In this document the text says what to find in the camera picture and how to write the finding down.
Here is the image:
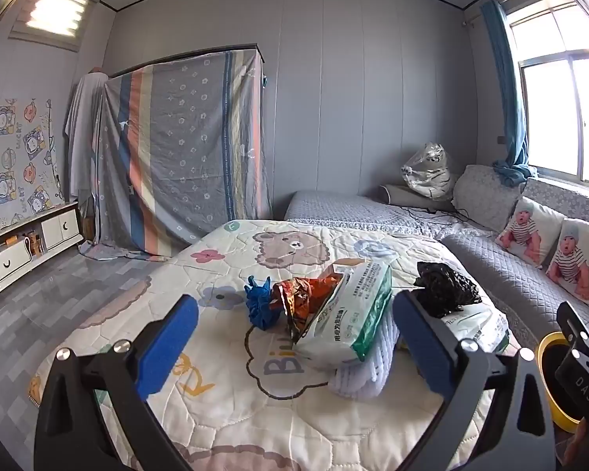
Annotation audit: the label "black plastic bag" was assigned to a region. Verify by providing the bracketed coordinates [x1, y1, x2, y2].
[414, 261, 482, 319]

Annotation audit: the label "green white wet-wipes pack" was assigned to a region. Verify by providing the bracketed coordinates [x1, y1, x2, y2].
[293, 258, 391, 369]

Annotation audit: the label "orange snack bag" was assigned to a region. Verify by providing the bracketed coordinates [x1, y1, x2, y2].
[269, 273, 344, 342]

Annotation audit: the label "yellow rimmed trash bin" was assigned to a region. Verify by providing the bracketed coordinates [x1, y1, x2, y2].
[536, 332, 582, 434]

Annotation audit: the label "person's right hand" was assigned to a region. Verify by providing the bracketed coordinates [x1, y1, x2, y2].
[563, 419, 589, 466]

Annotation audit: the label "grey quilted sofa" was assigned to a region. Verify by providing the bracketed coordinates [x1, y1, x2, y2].
[285, 190, 589, 348]

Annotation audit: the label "baby print pillow right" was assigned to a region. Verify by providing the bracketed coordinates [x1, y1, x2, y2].
[547, 218, 589, 305]

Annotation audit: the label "baby print pillow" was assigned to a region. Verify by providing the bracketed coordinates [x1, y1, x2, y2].
[547, 218, 589, 305]
[496, 197, 565, 268]

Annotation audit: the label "baby print pillow left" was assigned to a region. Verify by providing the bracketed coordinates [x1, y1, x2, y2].
[496, 197, 565, 268]

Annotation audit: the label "cartoon quilted bed cover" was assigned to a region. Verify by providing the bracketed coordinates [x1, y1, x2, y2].
[27, 218, 521, 471]

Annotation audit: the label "grey patterned cushion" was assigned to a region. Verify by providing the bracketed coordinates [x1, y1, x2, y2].
[452, 165, 523, 233]

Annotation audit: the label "grey bolster pillow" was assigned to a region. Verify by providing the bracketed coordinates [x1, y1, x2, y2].
[380, 184, 455, 213]

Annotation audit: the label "white tv cabinet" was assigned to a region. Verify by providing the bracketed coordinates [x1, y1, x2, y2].
[0, 202, 84, 293]

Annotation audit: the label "tiger plush in plastic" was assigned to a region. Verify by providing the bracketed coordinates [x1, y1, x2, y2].
[401, 142, 455, 200]

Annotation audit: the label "blue curtain left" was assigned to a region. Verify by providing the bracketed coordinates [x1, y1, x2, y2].
[480, 0, 536, 187]

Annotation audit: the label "window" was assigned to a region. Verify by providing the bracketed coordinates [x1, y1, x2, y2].
[507, 0, 589, 184]

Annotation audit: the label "small upper window blind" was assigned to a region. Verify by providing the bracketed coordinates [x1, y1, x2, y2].
[8, 0, 100, 52]

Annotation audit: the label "cartoon wall poster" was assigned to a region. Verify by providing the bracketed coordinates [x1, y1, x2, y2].
[0, 99, 64, 231]

